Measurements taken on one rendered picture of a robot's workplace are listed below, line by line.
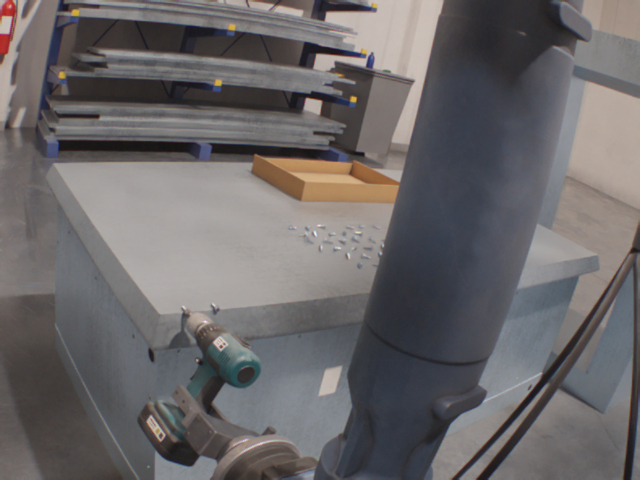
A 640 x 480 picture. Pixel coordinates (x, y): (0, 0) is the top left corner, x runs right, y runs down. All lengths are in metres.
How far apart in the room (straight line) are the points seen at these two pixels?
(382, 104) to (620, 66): 4.24
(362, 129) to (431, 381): 5.89
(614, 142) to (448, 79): 10.67
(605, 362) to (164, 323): 1.94
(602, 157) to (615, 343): 8.85
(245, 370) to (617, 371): 1.90
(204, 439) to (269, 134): 4.68
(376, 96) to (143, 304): 5.41
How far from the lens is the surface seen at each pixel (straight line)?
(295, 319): 1.14
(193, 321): 0.96
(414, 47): 7.40
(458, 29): 0.45
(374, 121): 6.39
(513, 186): 0.45
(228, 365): 0.86
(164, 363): 1.11
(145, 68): 4.81
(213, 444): 0.81
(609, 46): 2.57
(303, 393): 1.37
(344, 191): 1.87
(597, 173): 11.23
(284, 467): 0.73
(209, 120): 5.09
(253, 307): 1.09
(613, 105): 11.20
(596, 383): 2.57
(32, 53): 5.66
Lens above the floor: 1.12
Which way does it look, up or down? 18 degrees down
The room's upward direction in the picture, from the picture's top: 13 degrees clockwise
